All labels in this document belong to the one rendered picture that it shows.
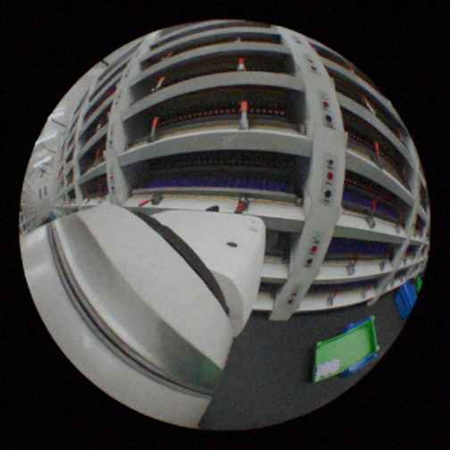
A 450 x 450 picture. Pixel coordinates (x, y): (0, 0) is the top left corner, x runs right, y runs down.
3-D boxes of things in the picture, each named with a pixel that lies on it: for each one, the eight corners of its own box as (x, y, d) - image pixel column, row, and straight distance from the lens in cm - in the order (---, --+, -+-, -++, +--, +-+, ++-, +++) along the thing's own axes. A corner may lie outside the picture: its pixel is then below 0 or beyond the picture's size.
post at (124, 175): (153, 291, 84) (159, 30, 124) (141, 286, 90) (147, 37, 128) (169, 270, 93) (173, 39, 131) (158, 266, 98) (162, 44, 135)
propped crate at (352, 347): (311, 381, 70) (314, 381, 62) (313, 346, 72) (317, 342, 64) (370, 354, 80) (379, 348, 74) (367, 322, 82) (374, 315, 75)
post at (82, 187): (97, 259, 137) (97, 77, 165) (94, 256, 145) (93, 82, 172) (112, 247, 143) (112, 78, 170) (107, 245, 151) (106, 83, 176)
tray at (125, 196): (300, 233, 39) (312, 204, 33) (127, 214, 61) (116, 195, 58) (291, 191, 54) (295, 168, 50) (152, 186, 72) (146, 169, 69)
